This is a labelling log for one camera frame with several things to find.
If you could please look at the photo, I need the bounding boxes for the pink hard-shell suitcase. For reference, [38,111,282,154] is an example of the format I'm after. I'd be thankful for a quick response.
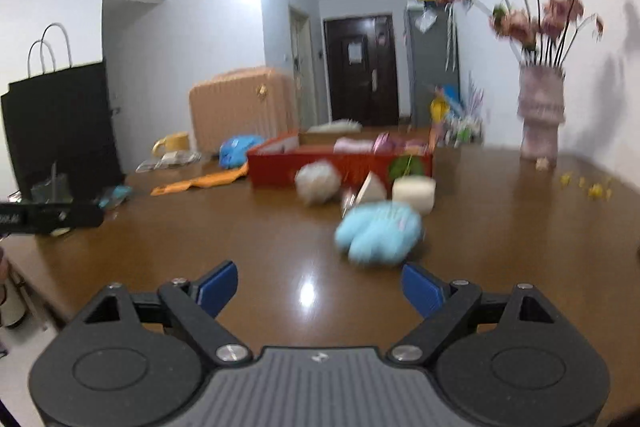
[188,66,301,153]

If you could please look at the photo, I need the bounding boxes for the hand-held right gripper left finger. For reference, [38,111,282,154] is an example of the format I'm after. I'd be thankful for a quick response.
[70,260,253,365]

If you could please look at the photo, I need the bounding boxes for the black paper bag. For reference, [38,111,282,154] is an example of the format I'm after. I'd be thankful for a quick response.
[0,23,126,203]

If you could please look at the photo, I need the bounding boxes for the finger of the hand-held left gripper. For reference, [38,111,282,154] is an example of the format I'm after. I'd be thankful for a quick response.
[24,202,104,235]

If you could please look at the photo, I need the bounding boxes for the beige fluffy ball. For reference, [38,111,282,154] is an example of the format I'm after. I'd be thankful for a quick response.
[294,160,343,206]

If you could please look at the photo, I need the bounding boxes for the pink striped cloth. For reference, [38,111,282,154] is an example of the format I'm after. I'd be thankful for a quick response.
[374,133,401,154]

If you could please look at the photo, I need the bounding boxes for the clear plastic packets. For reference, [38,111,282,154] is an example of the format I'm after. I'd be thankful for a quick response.
[136,150,203,173]

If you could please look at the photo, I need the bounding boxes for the white interior door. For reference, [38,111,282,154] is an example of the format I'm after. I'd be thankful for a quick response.
[289,4,318,128]

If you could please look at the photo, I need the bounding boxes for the orange cardboard box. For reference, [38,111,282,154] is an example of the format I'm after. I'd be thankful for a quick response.
[246,130,435,189]

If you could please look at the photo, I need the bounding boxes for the pastel wall streamers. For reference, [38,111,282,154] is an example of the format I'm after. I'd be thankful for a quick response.
[467,72,485,118]

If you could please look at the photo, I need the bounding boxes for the yellow mug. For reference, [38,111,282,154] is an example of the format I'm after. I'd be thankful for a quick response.
[151,132,191,157]

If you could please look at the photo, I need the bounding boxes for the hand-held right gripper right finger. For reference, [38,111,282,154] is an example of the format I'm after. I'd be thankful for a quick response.
[389,262,571,365]

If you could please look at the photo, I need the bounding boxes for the blue plastic packet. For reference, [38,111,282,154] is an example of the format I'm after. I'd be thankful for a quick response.
[218,135,266,170]

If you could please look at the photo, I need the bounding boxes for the dark brown entrance door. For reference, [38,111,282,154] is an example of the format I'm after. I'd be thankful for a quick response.
[323,14,399,122]

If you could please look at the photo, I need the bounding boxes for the white wedge-shaped sponge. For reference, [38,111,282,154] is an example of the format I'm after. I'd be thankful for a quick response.
[356,171,390,203]

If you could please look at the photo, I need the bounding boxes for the teal small packet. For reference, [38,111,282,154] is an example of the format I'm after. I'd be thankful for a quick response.
[97,184,133,208]

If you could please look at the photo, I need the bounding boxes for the clear hanging plastic bag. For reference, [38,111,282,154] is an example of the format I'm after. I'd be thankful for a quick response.
[414,10,438,33]

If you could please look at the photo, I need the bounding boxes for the cluttered metal rack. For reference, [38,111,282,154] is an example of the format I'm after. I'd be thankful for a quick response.
[430,84,485,148]

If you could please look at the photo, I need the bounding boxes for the grey tall cabinet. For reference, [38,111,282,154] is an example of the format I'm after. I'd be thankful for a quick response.
[404,4,461,128]

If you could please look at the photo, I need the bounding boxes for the pink fluffy socks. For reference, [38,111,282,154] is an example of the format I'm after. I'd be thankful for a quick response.
[332,136,376,154]

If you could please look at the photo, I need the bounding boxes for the orange fabric strip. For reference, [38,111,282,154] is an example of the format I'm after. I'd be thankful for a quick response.
[150,163,249,197]

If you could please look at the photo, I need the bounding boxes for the scattered yellow petals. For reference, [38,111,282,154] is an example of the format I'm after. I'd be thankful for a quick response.
[560,172,613,200]

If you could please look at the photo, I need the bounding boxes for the green leaf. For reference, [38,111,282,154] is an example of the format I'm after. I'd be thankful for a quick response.
[387,154,426,180]

